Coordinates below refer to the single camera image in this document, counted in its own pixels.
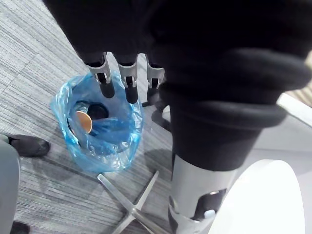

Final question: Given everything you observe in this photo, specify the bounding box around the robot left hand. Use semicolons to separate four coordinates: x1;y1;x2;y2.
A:
42;0;312;234

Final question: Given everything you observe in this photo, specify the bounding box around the blue plastic rubbish bag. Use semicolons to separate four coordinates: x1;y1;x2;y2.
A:
49;74;144;174

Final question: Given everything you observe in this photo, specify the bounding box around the black round lid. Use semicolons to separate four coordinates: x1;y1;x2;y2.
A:
87;103;110;120

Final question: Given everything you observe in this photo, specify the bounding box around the brown round paper cup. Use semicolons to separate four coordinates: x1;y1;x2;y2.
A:
75;111;93;135

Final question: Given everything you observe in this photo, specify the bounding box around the white round chair seat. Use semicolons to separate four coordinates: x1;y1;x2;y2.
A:
208;159;306;234

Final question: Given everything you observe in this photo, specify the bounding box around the metal star chair base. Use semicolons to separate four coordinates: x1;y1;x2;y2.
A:
97;170;171;234

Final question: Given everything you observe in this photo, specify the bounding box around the silver robot left leg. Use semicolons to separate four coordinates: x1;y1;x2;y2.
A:
0;134;51;234

